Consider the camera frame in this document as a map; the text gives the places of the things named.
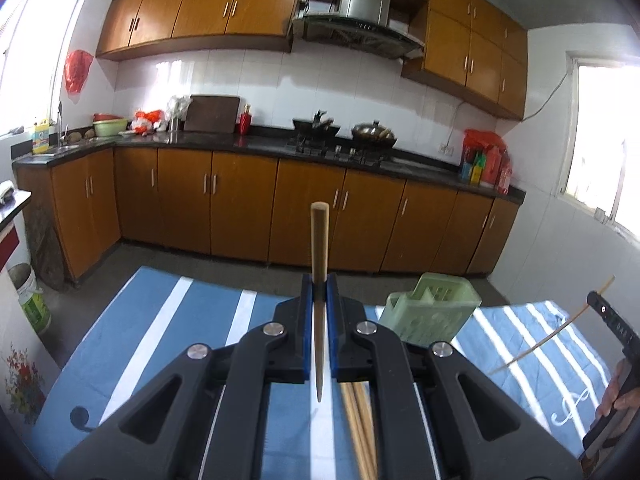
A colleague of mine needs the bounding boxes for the black gas stove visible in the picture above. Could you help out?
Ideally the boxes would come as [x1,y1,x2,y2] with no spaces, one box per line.
[285,135,396,166]

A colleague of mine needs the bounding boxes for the steel utensil canister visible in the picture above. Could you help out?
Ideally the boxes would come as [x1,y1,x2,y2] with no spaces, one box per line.
[166,95,193,132]

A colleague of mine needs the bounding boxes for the yellow detergent bottle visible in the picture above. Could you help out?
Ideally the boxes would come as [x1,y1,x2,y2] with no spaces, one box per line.
[31,117,52,156]

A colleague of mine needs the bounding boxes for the blue white striped tablecloth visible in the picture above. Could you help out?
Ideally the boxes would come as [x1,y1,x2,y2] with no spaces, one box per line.
[27,266,631,480]

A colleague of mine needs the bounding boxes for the steel range hood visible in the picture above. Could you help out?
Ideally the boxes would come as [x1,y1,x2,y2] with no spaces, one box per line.
[291,0,426,61]

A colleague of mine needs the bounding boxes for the wooden chopstick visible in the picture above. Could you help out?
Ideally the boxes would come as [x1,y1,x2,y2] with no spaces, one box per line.
[341,384,373,480]
[350,384,378,480]
[489,275,616,376]
[310,202,331,404]

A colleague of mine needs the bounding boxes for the white framed window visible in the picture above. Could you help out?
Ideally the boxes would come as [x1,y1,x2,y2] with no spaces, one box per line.
[557,50,640,241]

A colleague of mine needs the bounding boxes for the red crumpled plastic bag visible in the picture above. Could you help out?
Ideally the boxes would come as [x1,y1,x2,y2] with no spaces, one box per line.
[462,128,508,161]

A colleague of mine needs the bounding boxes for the white plastic bucket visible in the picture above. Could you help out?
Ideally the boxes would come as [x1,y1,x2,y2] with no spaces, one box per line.
[9,264,52,336]

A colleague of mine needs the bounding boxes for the dark wooden cutting board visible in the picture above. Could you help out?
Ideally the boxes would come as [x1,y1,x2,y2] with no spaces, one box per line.
[184,95,242,134]

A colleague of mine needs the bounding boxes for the white wall cable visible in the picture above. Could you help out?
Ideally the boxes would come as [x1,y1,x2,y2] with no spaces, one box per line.
[445,71,571,147]

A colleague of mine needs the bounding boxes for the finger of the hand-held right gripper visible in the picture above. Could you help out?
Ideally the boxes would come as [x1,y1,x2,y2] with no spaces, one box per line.
[585,290,640,357]

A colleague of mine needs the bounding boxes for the black frying pan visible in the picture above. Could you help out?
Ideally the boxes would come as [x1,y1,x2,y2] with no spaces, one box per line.
[292,109,342,140]

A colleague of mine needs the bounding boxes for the wok with lid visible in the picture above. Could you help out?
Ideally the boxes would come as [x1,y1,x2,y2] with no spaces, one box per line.
[351,119,399,150]

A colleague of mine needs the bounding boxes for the large bright window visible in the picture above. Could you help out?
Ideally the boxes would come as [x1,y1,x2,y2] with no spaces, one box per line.
[0,0,96,136]

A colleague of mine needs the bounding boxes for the black kitchen countertop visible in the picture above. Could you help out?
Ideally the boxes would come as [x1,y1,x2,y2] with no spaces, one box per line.
[12,130,528,203]

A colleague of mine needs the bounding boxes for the wooden base cabinets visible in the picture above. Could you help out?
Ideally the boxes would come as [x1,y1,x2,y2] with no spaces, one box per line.
[14,146,526,281]

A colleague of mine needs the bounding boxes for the white floral panel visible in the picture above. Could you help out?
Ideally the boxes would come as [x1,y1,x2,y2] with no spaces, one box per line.
[0,260,62,428]

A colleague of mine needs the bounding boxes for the green perforated utensil holder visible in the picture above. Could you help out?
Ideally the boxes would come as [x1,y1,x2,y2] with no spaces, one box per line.
[378,272,482,347]

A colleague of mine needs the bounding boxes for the red white plastic bag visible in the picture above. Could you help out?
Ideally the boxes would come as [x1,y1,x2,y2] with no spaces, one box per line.
[131,109,168,135]

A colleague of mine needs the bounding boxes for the green plastic basin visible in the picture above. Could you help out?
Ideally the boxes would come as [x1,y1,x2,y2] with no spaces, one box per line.
[92,116,129,138]

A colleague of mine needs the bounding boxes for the dark-topped side cabinet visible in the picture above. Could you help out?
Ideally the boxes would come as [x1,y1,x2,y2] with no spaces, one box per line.
[0,187,33,273]

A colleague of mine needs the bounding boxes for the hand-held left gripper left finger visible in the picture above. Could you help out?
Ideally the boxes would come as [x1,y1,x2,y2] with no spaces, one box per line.
[55,274,317,480]

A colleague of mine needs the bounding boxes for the wooden wall cabinet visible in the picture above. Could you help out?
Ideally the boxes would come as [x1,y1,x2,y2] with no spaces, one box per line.
[95,0,433,62]
[400,0,529,122]

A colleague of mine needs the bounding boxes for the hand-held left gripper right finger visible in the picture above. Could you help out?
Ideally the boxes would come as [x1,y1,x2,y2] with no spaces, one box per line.
[326,274,587,480]

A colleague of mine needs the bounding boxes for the large red plastic jug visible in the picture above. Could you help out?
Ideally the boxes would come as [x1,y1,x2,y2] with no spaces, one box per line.
[482,147,501,189]

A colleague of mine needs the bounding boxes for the red hanging plastic bag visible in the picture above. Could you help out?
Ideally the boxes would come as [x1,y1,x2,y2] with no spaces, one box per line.
[64,50,94,96]

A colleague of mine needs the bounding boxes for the person's right hand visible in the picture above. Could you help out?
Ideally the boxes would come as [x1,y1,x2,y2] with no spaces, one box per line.
[596,359,640,420]

